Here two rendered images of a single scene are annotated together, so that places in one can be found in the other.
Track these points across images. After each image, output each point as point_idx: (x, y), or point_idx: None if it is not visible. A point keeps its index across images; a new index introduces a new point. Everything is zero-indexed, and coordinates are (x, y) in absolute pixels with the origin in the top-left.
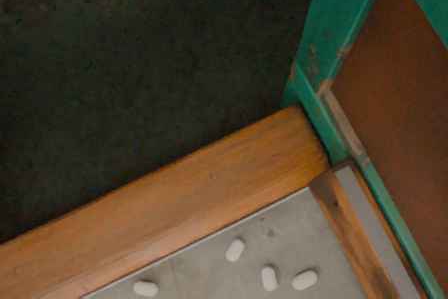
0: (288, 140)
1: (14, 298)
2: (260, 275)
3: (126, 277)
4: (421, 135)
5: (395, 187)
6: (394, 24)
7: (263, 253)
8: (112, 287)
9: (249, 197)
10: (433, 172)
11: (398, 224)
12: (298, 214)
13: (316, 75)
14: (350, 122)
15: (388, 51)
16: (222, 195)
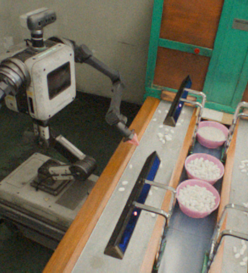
0: (152, 99)
1: (139, 128)
2: (165, 113)
3: (150, 121)
4: (170, 67)
5: (171, 84)
6: (160, 55)
7: (162, 111)
8: (150, 123)
9: (154, 105)
10: (174, 70)
11: (175, 89)
12: (161, 106)
13: (150, 82)
14: (159, 85)
15: (161, 60)
16: (151, 106)
